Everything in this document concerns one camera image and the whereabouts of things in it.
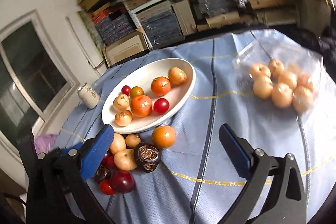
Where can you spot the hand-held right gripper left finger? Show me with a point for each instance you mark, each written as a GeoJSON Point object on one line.
{"type": "Point", "coordinates": [97, 153]}

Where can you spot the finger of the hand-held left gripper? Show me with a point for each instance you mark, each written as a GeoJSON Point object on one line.
{"type": "Point", "coordinates": [72, 148]}

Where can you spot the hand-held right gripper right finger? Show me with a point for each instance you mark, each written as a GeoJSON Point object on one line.
{"type": "Point", "coordinates": [235, 153]}

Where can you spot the dark red plum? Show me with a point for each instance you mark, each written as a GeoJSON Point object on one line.
{"type": "Point", "coordinates": [122, 182]}
{"type": "Point", "coordinates": [110, 161]}

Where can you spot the small dark water chestnut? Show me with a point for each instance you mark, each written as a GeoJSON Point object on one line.
{"type": "Point", "coordinates": [103, 173]}

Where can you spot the small red plum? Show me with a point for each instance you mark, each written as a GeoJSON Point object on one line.
{"type": "Point", "coordinates": [106, 187]}
{"type": "Point", "coordinates": [126, 90]}

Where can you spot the small yellow round fruit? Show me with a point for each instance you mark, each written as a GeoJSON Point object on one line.
{"type": "Point", "coordinates": [132, 141]}

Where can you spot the spotted yellow fruit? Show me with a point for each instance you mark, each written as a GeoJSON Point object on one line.
{"type": "Point", "coordinates": [123, 118]}
{"type": "Point", "coordinates": [121, 102]}

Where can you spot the large dark water chestnut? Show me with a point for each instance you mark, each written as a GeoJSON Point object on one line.
{"type": "Point", "coordinates": [147, 157]}

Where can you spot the large orange mandarin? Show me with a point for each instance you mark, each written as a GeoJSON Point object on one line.
{"type": "Point", "coordinates": [141, 105]}

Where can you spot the yellow-orange tomato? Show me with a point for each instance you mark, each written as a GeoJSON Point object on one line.
{"type": "Point", "coordinates": [137, 92]}
{"type": "Point", "coordinates": [163, 136]}

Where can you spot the red cherry tomato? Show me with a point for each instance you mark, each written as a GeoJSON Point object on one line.
{"type": "Point", "coordinates": [161, 105]}

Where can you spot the small orange mandarin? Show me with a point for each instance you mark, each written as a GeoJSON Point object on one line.
{"type": "Point", "coordinates": [161, 86]}

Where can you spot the white oval plate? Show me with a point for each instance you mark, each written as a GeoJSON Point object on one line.
{"type": "Point", "coordinates": [147, 67]}

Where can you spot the group of pale round fruits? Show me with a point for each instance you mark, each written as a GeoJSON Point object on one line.
{"type": "Point", "coordinates": [262, 86]}

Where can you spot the purple plastic bag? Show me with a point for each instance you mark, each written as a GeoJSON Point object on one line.
{"type": "Point", "coordinates": [44, 142]}

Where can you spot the pale beverage can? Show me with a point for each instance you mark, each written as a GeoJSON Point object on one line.
{"type": "Point", "coordinates": [88, 95]}

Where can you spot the dark glass window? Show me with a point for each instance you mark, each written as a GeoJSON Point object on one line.
{"type": "Point", "coordinates": [31, 66]}

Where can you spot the open cardboard box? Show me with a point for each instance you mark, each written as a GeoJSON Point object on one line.
{"type": "Point", "coordinates": [126, 49]}

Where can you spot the clear plastic clamshell box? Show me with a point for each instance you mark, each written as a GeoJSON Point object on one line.
{"type": "Point", "coordinates": [309, 64]}

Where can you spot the stack of blue floral boxes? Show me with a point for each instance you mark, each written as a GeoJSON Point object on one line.
{"type": "Point", "coordinates": [115, 27]}

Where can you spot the black cloth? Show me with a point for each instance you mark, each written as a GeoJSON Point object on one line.
{"type": "Point", "coordinates": [328, 40]}

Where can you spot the white metal shelf rack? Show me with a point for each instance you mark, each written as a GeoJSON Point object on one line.
{"type": "Point", "coordinates": [126, 3]}

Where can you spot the white wall pipe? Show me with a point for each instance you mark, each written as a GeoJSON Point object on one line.
{"type": "Point", "coordinates": [84, 45]}

